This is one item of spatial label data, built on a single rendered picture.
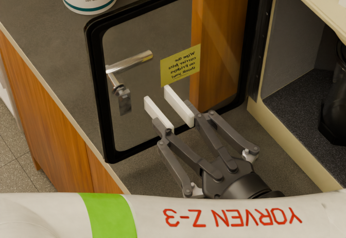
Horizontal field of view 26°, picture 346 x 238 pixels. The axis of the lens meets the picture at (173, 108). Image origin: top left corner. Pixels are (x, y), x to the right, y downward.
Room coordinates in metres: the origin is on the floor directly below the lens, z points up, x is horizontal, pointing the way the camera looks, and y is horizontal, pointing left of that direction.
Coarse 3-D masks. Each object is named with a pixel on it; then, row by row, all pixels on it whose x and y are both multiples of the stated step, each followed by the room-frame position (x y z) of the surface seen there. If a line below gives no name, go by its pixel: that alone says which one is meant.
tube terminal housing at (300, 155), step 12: (264, 60) 0.84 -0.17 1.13; (252, 108) 0.85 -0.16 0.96; (264, 108) 0.83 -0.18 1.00; (264, 120) 0.82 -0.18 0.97; (276, 120) 0.80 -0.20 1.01; (276, 132) 0.79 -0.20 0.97; (288, 132) 0.77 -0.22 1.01; (288, 144) 0.76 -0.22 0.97; (300, 144) 0.74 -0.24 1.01; (300, 156) 0.73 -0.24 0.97; (312, 156) 0.71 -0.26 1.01; (312, 168) 0.71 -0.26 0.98; (324, 168) 0.69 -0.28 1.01; (312, 180) 0.70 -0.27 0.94; (324, 180) 0.68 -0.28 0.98
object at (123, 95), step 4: (120, 88) 0.72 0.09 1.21; (124, 88) 0.72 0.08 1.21; (116, 92) 0.72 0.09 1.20; (120, 92) 0.72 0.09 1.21; (124, 92) 0.71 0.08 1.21; (128, 92) 0.71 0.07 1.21; (120, 96) 0.71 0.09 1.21; (124, 96) 0.71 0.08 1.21; (128, 96) 0.71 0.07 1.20; (120, 100) 0.70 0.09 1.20; (124, 100) 0.70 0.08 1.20; (128, 100) 0.71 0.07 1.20; (120, 104) 0.71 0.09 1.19; (124, 104) 0.71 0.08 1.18; (128, 104) 0.71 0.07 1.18; (120, 108) 0.71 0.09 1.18; (124, 108) 0.71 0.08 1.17; (128, 108) 0.71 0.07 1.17; (120, 112) 0.70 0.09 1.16; (124, 112) 0.71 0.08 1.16; (128, 112) 0.71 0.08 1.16
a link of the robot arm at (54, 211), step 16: (48, 192) 0.35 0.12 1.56; (0, 208) 0.30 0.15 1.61; (16, 208) 0.31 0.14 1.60; (32, 208) 0.31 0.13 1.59; (48, 208) 0.31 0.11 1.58; (64, 208) 0.32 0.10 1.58; (80, 208) 0.32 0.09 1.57; (96, 208) 0.32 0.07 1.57; (112, 208) 0.33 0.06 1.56; (128, 208) 0.33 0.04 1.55; (48, 224) 0.30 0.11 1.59; (64, 224) 0.30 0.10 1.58; (80, 224) 0.30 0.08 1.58; (96, 224) 0.30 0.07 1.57; (112, 224) 0.31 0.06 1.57; (128, 224) 0.31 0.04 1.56
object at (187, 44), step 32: (192, 0) 0.78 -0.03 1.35; (224, 0) 0.81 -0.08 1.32; (128, 32) 0.73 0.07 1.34; (160, 32) 0.76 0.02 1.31; (192, 32) 0.79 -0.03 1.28; (224, 32) 0.82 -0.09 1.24; (128, 64) 0.73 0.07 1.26; (160, 64) 0.76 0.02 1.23; (192, 64) 0.79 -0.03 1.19; (224, 64) 0.82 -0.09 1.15; (160, 96) 0.76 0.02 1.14; (192, 96) 0.79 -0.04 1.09; (224, 96) 0.82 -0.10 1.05; (128, 128) 0.73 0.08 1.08
